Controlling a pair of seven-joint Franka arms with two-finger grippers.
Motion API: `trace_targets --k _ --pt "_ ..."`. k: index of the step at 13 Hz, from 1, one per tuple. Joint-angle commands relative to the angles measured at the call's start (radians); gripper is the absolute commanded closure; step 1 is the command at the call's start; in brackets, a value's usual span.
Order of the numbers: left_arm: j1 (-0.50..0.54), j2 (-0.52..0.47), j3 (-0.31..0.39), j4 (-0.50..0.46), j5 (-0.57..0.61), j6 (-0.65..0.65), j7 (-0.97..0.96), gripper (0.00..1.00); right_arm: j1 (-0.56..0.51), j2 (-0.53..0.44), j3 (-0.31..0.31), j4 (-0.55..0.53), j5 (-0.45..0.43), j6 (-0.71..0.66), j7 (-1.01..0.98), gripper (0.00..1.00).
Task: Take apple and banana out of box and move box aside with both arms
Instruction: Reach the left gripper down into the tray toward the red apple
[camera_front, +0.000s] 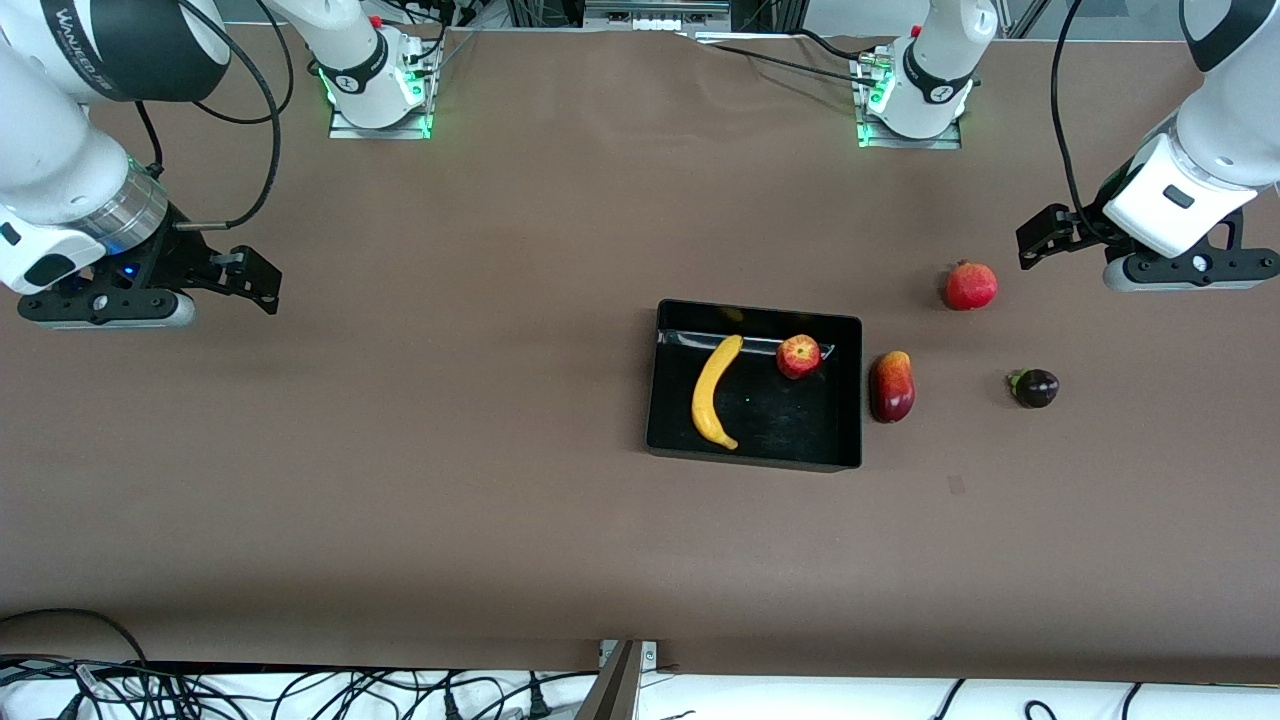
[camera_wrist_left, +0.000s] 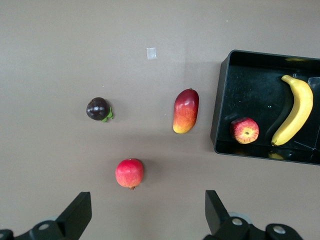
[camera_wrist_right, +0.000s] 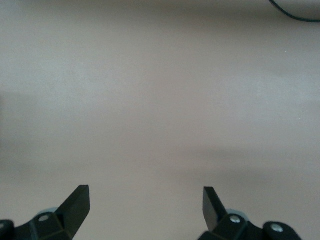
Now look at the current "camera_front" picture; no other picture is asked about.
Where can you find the yellow banana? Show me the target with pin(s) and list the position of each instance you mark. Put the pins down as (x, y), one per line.
(708, 395)

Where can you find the black rectangular plastic tray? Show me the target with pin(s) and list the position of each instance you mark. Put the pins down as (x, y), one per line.
(790, 420)

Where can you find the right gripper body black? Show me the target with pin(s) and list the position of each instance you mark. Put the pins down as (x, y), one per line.
(172, 258)

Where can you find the dark purple mangosteen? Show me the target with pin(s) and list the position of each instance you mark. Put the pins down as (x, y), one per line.
(1038, 388)

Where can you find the small red apple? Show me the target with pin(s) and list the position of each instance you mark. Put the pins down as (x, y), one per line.
(798, 358)

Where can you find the red pomegranate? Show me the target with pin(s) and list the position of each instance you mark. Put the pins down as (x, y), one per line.
(970, 288)

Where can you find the small metal bracket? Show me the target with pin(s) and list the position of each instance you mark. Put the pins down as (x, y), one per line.
(648, 655)

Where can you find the dark metal pole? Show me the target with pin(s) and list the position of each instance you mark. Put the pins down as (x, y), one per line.
(612, 695)

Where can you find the white power strip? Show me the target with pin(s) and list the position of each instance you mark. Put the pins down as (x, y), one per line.
(650, 20)

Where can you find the red yellow mango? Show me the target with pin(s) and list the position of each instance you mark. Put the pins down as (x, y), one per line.
(892, 390)

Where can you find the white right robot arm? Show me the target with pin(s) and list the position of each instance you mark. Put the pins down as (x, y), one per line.
(50, 150)

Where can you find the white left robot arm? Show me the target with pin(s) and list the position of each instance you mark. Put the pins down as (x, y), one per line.
(1230, 130)

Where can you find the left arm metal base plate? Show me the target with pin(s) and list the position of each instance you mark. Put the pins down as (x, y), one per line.
(910, 143)

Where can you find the brown table cover sheet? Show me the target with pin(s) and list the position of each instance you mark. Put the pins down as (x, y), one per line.
(500, 550)

